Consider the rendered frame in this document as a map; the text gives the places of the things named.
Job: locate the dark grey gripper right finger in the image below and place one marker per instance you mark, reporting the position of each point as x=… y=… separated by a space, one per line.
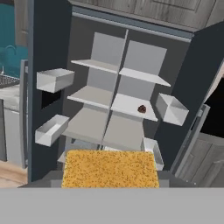
x=167 y=180

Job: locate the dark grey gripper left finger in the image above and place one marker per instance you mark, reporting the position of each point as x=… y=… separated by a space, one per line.
x=55 y=180

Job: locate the yellow speckled sponge cake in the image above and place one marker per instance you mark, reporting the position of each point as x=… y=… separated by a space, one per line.
x=110 y=170

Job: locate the white fridge door bin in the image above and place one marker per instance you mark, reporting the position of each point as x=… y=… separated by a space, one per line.
x=172 y=109
x=154 y=151
x=54 y=80
x=51 y=131

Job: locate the white fridge shelf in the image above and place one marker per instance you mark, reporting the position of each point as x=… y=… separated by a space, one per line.
x=86 y=124
x=127 y=105
x=125 y=132
x=144 y=76
x=96 y=66
x=92 y=96

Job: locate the dark grey fridge door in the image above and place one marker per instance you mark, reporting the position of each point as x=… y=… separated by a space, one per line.
x=189 y=73
x=49 y=38

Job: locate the dark grey fridge body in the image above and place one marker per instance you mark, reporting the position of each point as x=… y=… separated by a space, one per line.
x=81 y=38

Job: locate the grey wooden base cupboard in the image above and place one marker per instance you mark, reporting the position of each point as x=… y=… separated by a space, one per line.
x=204 y=163

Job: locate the silver dishwasher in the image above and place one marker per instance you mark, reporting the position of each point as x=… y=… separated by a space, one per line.
x=13 y=137

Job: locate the small brown chocolate cake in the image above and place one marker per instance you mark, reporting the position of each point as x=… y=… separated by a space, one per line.
x=142 y=109

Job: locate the steel sink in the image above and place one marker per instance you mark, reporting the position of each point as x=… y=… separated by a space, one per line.
x=7 y=81

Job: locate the curved steel tap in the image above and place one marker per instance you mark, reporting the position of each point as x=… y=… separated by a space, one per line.
x=10 y=49

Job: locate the grey wooden wall cupboard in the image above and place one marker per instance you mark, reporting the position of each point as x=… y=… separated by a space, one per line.
x=163 y=11

